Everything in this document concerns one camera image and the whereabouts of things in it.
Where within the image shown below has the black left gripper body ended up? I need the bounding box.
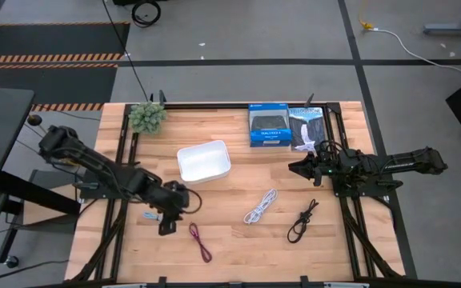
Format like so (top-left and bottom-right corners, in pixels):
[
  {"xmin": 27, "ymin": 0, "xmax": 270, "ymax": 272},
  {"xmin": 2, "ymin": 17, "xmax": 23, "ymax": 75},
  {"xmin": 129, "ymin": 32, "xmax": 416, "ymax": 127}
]
[{"xmin": 153, "ymin": 180, "xmax": 191, "ymax": 221}]

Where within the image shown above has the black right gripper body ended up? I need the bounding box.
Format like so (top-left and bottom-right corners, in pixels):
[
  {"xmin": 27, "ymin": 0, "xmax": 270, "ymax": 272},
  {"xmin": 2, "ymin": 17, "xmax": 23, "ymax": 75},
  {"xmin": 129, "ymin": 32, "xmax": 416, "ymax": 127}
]
[{"xmin": 314, "ymin": 147, "xmax": 351, "ymax": 187}]

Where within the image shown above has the white USB-C cable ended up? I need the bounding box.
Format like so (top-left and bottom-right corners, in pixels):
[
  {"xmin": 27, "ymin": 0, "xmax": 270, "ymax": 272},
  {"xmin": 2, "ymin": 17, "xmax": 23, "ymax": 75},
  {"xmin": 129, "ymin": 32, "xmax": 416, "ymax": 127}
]
[{"xmin": 243, "ymin": 188, "xmax": 279, "ymax": 226}]

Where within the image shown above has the white plastic bin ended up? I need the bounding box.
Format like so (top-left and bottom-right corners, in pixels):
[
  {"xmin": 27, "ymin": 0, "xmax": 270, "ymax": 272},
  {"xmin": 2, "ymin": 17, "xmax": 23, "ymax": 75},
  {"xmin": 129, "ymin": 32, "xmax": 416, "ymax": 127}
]
[{"xmin": 176, "ymin": 139, "xmax": 232, "ymax": 186}]

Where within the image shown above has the blue game controller box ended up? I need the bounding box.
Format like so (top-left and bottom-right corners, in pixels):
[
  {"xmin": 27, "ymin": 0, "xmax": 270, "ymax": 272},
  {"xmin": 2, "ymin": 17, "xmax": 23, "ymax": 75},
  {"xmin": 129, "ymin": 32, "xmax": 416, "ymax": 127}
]
[{"xmin": 247, "ymin": 102, "xmax": 293, "ymax": 149}]

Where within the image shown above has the small green potted plant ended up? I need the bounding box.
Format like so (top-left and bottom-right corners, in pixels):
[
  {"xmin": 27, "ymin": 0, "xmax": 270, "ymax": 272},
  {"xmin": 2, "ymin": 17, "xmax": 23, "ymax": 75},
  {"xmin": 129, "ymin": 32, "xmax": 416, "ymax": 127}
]
[{"xmin": 128, "ymin": 101, "xmax": 168, "ymax": 135}]

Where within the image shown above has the grey metal table leg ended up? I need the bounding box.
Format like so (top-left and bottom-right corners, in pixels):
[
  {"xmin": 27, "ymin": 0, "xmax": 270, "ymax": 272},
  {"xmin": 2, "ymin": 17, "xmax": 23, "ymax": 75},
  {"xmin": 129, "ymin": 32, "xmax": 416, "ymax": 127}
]
[{"xmin": 422, "ymin": 0, "xmax": 461, "ymax": 38}]

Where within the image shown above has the black hazard-striped floor mat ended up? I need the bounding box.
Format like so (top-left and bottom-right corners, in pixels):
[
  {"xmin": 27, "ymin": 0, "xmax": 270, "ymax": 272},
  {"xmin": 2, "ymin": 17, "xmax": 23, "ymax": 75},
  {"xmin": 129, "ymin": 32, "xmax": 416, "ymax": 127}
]
[{"xmin": 0, "ymin": 22, "xmax": 131, "ymax": 113}]

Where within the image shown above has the black left gripper cable loop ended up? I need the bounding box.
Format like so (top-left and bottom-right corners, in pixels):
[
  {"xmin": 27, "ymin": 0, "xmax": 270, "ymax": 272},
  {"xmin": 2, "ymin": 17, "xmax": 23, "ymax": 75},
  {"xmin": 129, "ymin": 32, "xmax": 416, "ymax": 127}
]
[{"xmin": 182, "ymin": 186, "xmax": 203, "ymax": 215}]

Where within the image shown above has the maroon USB-C cable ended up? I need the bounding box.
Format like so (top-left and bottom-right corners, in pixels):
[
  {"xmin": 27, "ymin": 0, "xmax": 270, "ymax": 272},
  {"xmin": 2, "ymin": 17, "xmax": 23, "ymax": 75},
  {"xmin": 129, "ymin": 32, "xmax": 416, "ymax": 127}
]
[{"xmin": 188, "ymin": 222, "xmax": 214, "ymax": 264}]

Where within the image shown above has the black USB-C cable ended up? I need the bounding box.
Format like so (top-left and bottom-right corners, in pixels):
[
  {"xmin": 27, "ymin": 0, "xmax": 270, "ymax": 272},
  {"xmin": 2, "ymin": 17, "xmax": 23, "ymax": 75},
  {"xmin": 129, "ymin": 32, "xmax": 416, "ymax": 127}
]
[{"xmin": 286, "ymin": 198, "xmax": 320, "ymax": 244}]

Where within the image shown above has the black aluminium table frame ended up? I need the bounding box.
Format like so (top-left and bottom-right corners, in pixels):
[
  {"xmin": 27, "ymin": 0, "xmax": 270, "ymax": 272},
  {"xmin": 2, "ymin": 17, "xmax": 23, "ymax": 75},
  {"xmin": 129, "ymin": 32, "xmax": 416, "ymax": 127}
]
[{"xmin": 69, "ymin": 90, "xmax": 419, "ymax": 288}]

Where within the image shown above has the white floor cable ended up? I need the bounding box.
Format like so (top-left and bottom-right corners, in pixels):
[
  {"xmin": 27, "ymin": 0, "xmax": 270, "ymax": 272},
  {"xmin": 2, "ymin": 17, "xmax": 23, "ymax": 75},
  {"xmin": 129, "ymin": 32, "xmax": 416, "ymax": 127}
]
[{"xmin": 371, "ymin": 26, "xmax": 461, "ymax": 84}]

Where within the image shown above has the long black floor cable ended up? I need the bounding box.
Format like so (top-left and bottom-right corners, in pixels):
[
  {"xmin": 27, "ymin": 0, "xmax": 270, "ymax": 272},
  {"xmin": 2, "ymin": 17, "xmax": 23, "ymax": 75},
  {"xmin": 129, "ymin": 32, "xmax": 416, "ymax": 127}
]
[{"xmin": 101, "ymin": 0, "xmax": 150, "ymax": 102}]

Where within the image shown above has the yellow floor cable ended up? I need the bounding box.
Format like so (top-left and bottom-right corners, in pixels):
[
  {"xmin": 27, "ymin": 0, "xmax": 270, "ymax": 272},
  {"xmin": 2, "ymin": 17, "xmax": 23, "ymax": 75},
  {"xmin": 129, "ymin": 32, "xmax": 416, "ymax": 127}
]
[{"xmin": 357, "ymin": 0, "xmax": 375, "ymax": 31}]

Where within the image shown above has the coiled black floor cable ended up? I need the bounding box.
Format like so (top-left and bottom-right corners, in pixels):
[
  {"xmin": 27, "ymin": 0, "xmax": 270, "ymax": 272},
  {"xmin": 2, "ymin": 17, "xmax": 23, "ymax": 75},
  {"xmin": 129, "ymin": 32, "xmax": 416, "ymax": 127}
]
[{"xmin": 130, "ymin": 0, "xmax": 162, "ymax": 29}]

